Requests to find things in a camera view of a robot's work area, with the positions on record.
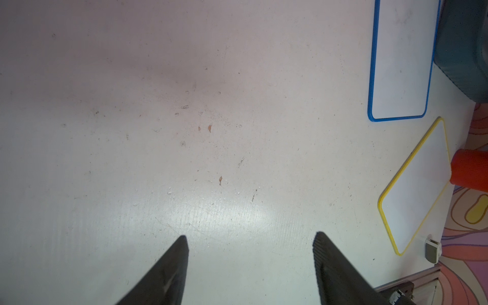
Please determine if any red plastic cup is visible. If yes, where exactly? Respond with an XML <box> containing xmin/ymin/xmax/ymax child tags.
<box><xmin>450</xmin><ymin>149</ymin><xmax>488</xmax><ymax>192</ymax></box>

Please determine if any teal plastic storage box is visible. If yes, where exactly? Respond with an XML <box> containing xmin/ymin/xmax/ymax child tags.
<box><xmin>434</xmin><ymin>1</ymin><xmax>487</xmax><ymax>104</ymax></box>

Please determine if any yellow framed whiteboard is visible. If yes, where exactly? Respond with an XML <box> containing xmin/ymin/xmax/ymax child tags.
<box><xmin>377</xmin><ymin>117</ymin><xmax>451</xmax><ymax>256</ymax></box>

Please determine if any back right blue whiteboard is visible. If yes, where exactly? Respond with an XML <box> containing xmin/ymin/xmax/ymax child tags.
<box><xmin>367</xmin><ymin>1</ymin><xmax>441</xmax><ymax>122</ymax></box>

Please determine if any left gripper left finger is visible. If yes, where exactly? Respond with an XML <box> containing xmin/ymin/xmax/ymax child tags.
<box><xmin>118</xmin><ymin>235</ymin><xmax>189</xmax><ymax>305</ymax></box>

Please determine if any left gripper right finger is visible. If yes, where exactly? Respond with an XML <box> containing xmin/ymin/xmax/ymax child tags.
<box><xmin>313</xmin><ymin>231</ymin><xmax>389</xmax><ymax>304</ymax></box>

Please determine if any white whiteboard eraser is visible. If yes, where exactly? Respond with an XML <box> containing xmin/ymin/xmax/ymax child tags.
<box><xmin>424</xmin><ymin>235</ymin><xmax>442</xmax><ymax>264</ymax></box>

